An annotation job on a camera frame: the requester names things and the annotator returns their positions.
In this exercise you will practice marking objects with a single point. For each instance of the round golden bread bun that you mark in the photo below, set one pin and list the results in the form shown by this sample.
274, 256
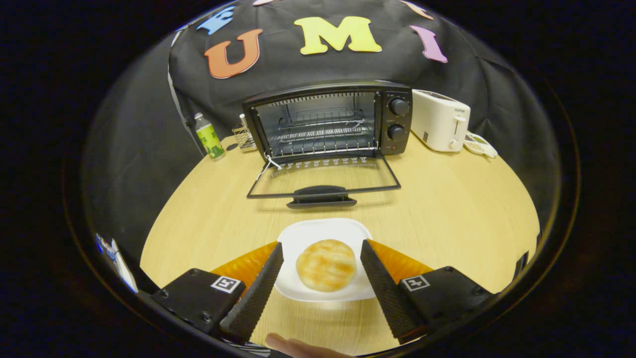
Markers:
325, 266

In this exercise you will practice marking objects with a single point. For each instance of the white slot toaster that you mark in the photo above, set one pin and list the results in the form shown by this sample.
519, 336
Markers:
437, 119

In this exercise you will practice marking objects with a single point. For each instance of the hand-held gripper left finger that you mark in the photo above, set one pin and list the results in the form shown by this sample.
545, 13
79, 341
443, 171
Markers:
256, 296

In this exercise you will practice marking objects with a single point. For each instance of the white square plate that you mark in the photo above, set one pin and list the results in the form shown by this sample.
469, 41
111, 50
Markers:
318, 229

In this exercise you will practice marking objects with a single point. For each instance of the green label drink bottle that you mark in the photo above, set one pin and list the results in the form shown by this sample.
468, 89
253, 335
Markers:
209, 138

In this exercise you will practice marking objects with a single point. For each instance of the white divided snack tray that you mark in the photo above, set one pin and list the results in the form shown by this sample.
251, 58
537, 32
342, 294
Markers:
479, 145

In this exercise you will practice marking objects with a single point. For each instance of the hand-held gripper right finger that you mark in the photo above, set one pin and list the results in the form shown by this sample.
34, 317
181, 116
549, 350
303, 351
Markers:
385, 291

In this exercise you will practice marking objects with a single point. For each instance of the black backdrop cloth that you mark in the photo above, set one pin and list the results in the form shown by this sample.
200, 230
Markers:
472, 74

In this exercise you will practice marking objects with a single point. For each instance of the black toaster oven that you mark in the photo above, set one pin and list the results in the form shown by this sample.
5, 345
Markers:
395, 119

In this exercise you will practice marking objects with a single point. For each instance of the white and blue item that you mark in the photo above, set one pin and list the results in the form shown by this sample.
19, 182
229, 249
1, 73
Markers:
117, 261

